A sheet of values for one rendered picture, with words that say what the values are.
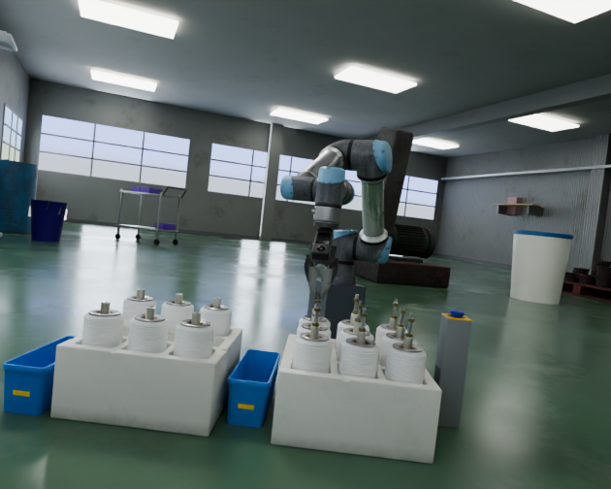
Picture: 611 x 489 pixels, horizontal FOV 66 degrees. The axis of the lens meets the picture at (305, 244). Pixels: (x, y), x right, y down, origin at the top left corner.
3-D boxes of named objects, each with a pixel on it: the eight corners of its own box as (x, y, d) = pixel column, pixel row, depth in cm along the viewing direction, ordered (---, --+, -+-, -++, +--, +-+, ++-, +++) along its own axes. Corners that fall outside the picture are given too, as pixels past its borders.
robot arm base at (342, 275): (315, 278, 206) (317, 256, 206) (345, 280, 212) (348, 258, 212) (330, 284, 193) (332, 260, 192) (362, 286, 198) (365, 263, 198)
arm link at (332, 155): (327, 134, 181) (276, 173, 140) (355, 135, 177) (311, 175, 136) (328, 163, 186) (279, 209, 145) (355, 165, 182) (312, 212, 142)
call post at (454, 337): (429, 415, 142) (440, 313, 141) (452, 418, 142) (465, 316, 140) (434, 425, 135) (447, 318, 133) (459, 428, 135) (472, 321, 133)
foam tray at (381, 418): (282, 388, 151) (289, 333, 151) (403, 403, 150) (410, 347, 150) (270, 444, 112) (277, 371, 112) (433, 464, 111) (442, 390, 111)
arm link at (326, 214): (341, 208, 127) (311, 205, 127) (339, 225, 127) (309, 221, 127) (341, 209, 134) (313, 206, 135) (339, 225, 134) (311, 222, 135)
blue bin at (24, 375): (63, 374, 144) (67, 335, 143) (99, 377, 143) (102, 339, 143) (-5, 411, 114) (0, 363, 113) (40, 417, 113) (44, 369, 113)
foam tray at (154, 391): (118, 369, 153) (124, 314, 152) (237, 383, 152) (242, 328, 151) (49, 417, 114) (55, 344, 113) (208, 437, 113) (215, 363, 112)
